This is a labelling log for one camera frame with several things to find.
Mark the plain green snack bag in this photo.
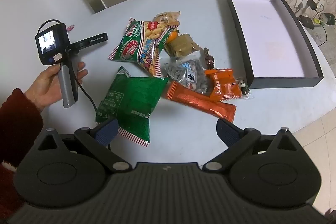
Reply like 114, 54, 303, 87
95, 66, 170, 148

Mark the yellow cracker packet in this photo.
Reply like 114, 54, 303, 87
153, 11, 181, 28

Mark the orange tangerine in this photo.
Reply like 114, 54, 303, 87
168, 30, 182, 43

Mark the small panda figurine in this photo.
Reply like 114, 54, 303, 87
238, 78, 253, 97

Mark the dark green round device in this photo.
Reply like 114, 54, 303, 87
322, 13, 336, 25

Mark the clear-wrapped brown pastry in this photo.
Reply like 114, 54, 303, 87
163, 33, 202, 58

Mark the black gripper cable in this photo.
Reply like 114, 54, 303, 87
75, 78, 113, 155

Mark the long orange snack packet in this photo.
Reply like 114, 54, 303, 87
162, 81, 237, 123

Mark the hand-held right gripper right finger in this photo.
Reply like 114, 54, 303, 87
203, 118, 298, 171

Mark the person's left hand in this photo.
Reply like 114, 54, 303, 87
24, 61, 89, 112

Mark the black box with white inside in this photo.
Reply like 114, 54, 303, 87
226, 0, 323, 89

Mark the black power cable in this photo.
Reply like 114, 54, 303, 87
315, 10, 328, 47

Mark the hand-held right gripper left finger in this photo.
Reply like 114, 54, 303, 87
37, 118, 133, 172

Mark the brown candy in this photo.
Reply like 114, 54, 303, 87
203, 47, 216, 69

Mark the person's left forearm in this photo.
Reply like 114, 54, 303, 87
0, 88, 44, 161

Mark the grey stone ledge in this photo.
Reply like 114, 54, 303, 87
294, 10, 336, 62

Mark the green prawn cracker bag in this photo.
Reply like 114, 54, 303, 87
108, 18, 180, 77

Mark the clear sunflower seed packet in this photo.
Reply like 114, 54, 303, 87
163, 59, 210, 94

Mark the small orange snack packet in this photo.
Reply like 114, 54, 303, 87
204, 68, 242, 102

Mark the black set-top box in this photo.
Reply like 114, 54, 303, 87
299, 15, 314, 29

